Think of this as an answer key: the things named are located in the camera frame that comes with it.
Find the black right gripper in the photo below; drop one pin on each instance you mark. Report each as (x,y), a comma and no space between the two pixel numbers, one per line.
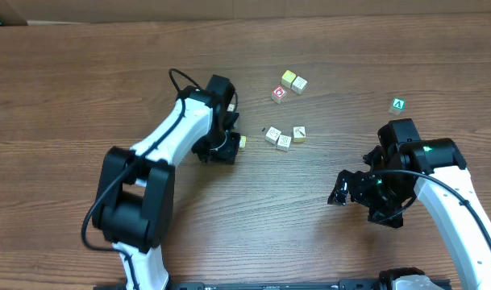
(354,187)

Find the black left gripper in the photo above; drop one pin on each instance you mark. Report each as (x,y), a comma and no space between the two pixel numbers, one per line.
(223,152)

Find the yellow sided wooden block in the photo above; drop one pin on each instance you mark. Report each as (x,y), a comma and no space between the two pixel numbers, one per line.
(242,142)

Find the wooden block with squiggle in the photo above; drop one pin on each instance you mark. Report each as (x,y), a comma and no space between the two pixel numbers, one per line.
(272,135)

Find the wooden block number three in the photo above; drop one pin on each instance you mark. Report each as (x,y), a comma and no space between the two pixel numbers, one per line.
(284,142)

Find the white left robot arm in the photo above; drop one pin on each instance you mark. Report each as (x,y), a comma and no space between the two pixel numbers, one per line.
(134,203)

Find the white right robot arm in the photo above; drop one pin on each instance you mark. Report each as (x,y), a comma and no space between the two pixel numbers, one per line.
(434,173)

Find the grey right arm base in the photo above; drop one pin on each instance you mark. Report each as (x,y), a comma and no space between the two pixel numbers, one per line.
(405,278)

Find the wooden block with hammer picture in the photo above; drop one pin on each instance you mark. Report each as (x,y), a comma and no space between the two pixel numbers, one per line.
(299,134)

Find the red framed wooden block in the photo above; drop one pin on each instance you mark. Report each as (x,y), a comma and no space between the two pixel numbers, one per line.
(278,94)

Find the yellow top wooden block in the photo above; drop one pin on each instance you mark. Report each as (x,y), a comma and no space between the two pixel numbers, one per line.
(288,78)

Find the plain wooden block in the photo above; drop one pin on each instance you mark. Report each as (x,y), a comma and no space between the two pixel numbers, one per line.
(298,85)

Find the green letter wooden block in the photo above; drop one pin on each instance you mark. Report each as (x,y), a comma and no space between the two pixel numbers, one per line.
(397,106)

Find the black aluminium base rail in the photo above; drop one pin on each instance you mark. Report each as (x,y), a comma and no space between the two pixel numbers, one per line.
(343,284)

